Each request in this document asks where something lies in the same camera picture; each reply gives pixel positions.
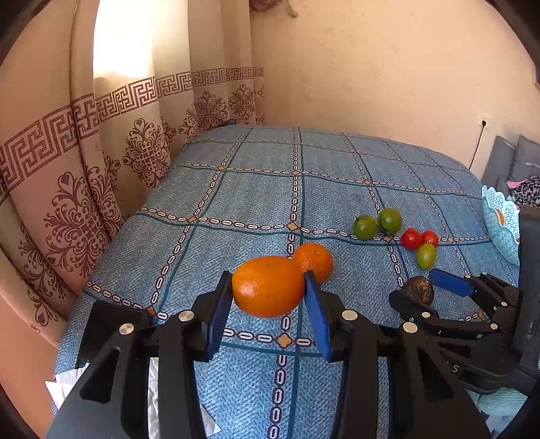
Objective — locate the light blue plastic basket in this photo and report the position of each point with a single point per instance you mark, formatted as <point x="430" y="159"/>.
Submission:
<point x="500" y="230"/>

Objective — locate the leopard print cloth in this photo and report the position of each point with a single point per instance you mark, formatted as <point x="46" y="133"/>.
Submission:
<point x="527" y="190"/>

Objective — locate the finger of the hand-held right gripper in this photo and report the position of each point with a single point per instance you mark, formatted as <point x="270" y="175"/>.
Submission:
<point x="415" y="310"/>
<point x="451" y="282"/>

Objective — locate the white wall socket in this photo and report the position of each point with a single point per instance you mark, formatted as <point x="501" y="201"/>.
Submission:
<point x="486" y="124"/>

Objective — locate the yellow-green tomato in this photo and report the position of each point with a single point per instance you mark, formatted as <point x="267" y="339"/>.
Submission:
<point x="426" y="256"/>

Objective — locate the dark brown passion fruit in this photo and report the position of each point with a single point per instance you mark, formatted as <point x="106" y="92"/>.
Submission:
<point x="418" y="289"/>

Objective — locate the beige patterned curtain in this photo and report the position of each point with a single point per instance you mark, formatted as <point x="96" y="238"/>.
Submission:
<point x="63" y="169"/>

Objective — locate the person's right hand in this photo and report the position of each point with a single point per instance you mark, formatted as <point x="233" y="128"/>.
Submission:
<point x="498" y="401"/>

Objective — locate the large orange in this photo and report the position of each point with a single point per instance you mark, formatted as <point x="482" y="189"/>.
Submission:
<point x="268" y="287"/>

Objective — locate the white crumpled paper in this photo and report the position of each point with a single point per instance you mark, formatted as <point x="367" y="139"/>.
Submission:
<point x="63" y="382"/>

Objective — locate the dark green tomato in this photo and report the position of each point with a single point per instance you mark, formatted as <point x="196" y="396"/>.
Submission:
<point x="390" y="220"/>
<point x="364" y="227"/>

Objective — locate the red tomato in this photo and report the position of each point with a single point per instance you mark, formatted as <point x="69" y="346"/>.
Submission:
<point x="411" y="238"/>
<point x="430" y="237"/>

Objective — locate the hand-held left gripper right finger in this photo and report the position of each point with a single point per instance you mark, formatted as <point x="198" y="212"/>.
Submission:
<point x="318" y="318"/>

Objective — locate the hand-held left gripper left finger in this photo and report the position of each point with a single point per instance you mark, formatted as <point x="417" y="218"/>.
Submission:
<point x="219" y="314"/>

